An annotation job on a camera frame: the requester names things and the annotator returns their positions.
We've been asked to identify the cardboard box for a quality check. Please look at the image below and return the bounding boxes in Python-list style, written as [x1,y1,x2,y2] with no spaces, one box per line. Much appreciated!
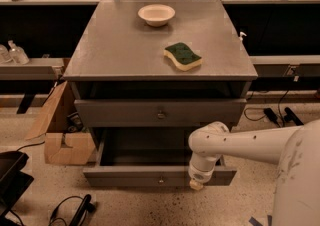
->
[25,82,96,165]

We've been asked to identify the grey metal shelf rail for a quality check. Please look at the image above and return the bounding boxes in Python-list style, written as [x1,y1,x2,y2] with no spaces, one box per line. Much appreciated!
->
[0,58,64,80]

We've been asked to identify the grey drawer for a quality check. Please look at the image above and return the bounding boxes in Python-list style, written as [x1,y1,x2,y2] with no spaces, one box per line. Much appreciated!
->
[82,127,238,188]
[74,99,246,127]

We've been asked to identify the white pump bottle top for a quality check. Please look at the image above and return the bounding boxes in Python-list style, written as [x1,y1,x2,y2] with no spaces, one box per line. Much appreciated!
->
[239,31,247,41]

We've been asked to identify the clear bottle at edge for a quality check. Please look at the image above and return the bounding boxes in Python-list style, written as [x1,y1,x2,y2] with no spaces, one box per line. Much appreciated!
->
[0,44,12,63]

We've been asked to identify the black tool with cable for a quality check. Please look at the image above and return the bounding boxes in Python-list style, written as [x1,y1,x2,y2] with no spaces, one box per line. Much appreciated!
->
[48,194,96,226]

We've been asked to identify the black power adapter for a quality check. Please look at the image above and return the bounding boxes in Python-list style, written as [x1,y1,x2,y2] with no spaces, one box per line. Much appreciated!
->
[263,108,279,126]

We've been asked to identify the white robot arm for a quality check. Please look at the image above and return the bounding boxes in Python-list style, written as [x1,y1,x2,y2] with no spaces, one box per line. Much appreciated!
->
[188,120,320,226]

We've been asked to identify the green yellow sponge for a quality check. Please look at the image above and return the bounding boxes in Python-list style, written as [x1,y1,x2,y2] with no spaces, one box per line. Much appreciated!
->
[164,42,203,72]

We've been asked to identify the grey top drawer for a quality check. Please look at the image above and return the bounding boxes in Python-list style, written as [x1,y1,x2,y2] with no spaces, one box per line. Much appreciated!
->
[74,99,246,127]

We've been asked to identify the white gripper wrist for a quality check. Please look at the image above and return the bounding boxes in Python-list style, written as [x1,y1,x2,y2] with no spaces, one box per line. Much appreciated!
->
[188,122,229,191]

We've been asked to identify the clear sanitizer bottle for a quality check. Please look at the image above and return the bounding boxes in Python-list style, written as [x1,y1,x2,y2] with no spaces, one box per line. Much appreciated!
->
[8,40,29,65]

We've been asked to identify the black floor cable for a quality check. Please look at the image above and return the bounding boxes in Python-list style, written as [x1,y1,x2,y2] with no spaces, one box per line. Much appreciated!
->
[243,88,294,128]

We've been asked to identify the black tray stack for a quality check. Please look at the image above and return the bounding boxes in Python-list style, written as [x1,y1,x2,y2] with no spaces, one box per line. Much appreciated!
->
[0,151,34,219]

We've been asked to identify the blue floor tape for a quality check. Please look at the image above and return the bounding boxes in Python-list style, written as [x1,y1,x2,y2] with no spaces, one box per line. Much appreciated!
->
[248,215,273,226]

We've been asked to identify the white bowl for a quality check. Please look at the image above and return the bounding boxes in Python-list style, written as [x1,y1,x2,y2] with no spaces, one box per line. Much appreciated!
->
[138,4,175,27]

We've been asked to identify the grey drawer cabinet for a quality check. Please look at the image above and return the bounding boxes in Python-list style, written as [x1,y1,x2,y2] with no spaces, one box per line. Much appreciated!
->
[63,0,259,182]

